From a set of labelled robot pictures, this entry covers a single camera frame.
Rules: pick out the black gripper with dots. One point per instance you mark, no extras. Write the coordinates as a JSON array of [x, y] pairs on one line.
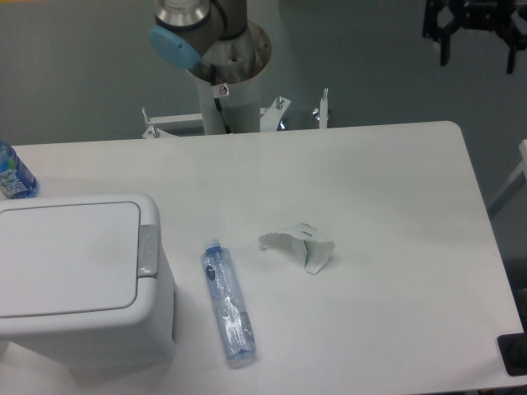
[[476, 15]]

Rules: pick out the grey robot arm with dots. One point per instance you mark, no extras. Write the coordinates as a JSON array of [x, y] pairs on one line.
[[185, 30]]

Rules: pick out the white trash can lid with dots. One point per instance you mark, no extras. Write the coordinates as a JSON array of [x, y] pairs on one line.
[[68, 259]]

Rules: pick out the white plastic trash can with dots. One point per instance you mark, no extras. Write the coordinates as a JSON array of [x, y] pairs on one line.
[[141, 334]]

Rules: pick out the crumpled white paper cup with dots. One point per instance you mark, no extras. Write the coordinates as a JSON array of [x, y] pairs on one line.
[[310, 247]]

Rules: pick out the black table clamp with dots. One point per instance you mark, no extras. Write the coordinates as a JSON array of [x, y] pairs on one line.
[[513, 353]]

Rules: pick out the grey lid push button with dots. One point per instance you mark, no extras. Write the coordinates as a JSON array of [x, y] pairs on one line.
[[148, 251]]

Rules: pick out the empty clear plastic bottle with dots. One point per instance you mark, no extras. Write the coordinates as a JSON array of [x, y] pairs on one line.
[[228, 304]]

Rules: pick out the blue labelled water bottle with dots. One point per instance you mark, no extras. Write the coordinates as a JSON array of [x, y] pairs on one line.
[[17, 181]]

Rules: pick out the white frame at right edge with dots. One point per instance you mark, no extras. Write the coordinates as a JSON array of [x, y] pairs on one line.
[[510, 186]]

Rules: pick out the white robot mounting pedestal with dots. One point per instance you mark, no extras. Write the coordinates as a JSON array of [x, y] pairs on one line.
[[228, 79]]

